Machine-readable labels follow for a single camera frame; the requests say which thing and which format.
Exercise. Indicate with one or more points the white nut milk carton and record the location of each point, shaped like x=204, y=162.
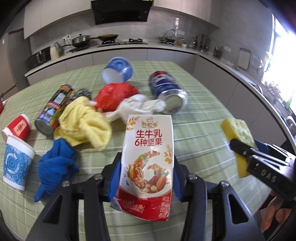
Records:
x=147, y=166

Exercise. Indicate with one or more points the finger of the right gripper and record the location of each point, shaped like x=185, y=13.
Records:
x=275, y=151
x=248, y=152

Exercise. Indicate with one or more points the kettle on small burner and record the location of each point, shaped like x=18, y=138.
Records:
x=168, y=37

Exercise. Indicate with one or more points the red plastic bag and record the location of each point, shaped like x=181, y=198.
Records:
x=111, y=95

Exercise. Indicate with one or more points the blue cloth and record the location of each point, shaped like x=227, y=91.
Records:
x=56, y=166

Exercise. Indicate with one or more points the blue white paper cup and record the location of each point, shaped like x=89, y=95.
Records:
x=18, y=157

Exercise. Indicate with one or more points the black gas stove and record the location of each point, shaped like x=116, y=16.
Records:
x=129, y=42

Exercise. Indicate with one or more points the frying pan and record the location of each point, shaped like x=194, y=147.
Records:
x=105, y=38

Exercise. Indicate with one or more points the wok with glass lid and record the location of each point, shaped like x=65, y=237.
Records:
x=81, y=41

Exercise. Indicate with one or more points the green checkered tablecloth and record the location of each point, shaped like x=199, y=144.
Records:
x=200, y=144

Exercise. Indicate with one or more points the blue yogurt cup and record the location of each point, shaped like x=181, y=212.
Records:
x=118, y=70

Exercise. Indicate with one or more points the steel wool scrubber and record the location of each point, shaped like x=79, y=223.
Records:
x=81, y=92

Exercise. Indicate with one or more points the yellow sponge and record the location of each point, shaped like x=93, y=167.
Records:
x=234, y=128

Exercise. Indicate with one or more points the white jar on counter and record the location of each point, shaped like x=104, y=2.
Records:
x=54, y=52

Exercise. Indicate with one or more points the white paper towel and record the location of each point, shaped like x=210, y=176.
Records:
x=138, y=104

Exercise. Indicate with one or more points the black range hood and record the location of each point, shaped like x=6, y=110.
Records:
x=112, y=11

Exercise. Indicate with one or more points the blue Pepsi can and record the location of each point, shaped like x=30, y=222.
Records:
x=164, y=87

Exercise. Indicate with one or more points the round metal strainer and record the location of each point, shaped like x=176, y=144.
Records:
x=256, y=62

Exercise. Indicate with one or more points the utensil holder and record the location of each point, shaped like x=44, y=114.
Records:
x=218, y=52

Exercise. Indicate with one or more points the person's right hand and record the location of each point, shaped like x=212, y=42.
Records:
x=271, y=213

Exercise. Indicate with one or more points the white cutting board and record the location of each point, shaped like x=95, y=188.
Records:
x=244, y=58

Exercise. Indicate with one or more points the red paper cup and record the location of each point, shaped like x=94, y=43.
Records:
x=20, y=127

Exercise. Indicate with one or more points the black yellow tin can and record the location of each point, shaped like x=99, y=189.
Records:
x=47, y=120

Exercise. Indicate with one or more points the yellow cloth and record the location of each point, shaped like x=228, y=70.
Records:
x=81, y=123

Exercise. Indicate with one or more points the black microwave oven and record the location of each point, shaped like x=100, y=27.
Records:
x=39, y=58

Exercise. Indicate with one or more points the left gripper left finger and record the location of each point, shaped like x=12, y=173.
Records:
x=59, y=218

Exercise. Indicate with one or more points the red packet on table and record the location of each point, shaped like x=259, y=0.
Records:
x=2, y=105

